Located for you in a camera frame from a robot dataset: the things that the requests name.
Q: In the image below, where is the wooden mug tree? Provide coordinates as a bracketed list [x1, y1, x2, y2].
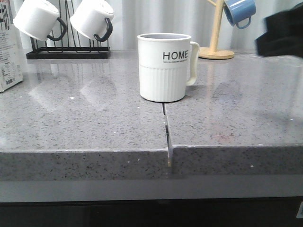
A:
[199, 0, 234, 60]

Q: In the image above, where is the whole milk carton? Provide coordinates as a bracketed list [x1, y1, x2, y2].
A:
[0, 0, 23, 93]

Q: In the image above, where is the white hanging mug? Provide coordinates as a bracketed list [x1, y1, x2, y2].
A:
[13, 0, 67, 41]
[70, 0, 114, 42]

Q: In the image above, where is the white HOME mug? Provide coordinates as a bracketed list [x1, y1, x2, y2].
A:
[137, 33, 200, 103]

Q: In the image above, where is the right white hanging mug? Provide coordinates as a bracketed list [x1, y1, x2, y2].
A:
[70, 0, 114, 42]

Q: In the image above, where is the black wire mug rack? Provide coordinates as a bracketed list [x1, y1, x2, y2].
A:
[26, 0, 110, 60]

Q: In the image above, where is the blue enamel mug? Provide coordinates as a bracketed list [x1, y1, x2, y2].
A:
[223, 0, 256, 29]

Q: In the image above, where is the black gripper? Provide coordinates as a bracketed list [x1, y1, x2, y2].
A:
[255, 3, 303, 58]

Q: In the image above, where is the left white hanging mug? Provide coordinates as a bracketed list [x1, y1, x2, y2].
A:
[13, 0, 67, 41]

